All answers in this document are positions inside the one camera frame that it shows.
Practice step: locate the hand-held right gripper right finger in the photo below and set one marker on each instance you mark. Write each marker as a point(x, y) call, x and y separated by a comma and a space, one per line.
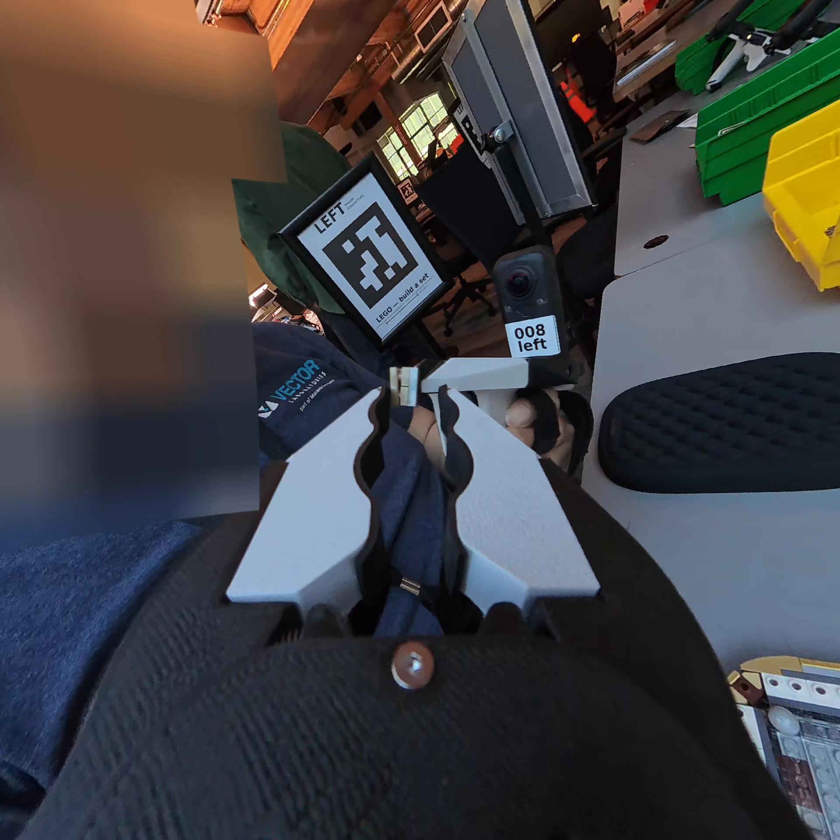
point(518, 525)

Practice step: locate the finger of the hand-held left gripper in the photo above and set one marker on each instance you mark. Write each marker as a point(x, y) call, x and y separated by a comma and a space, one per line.
point(485, 375)

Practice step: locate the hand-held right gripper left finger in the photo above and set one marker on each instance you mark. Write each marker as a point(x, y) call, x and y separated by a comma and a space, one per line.
point(308, 525)

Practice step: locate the small white lego piece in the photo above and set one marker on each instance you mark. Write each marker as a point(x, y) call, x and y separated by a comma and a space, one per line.
point(403, 387)

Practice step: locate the partly built lego model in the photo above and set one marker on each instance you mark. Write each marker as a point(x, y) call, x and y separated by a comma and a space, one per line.
point(794, 735)

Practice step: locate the person's left hand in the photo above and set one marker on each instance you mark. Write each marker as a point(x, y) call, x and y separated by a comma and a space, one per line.
point(522, 413)

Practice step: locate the black mesh office chair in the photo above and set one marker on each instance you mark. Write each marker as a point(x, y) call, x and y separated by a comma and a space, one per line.
point(472, 203)

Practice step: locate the framed marker sign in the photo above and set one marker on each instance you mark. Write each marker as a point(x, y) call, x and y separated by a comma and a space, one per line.
point(367, 256)

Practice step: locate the arched window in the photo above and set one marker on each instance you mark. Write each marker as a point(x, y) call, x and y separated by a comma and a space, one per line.
point(420, 131)

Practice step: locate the grey panel on stand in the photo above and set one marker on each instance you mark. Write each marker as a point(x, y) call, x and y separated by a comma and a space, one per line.
point(525, 98)

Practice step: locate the brown wallet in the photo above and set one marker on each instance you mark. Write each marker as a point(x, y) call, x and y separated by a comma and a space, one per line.
point(658, 126)

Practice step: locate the black padded mat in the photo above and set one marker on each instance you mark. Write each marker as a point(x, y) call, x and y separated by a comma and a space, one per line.
point(722, 426)

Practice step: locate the dark green jacket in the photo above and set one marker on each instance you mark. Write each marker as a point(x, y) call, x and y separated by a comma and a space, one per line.
point(289, 197)

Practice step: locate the large green plastic bin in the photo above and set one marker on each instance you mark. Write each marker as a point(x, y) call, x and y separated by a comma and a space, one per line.
point(748, 138)

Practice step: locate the small green plastic bin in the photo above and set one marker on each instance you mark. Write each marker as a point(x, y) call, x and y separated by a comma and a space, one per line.
point(695, 62)

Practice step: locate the yellow plastic bin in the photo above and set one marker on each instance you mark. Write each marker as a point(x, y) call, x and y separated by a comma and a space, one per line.
point(807, 190)

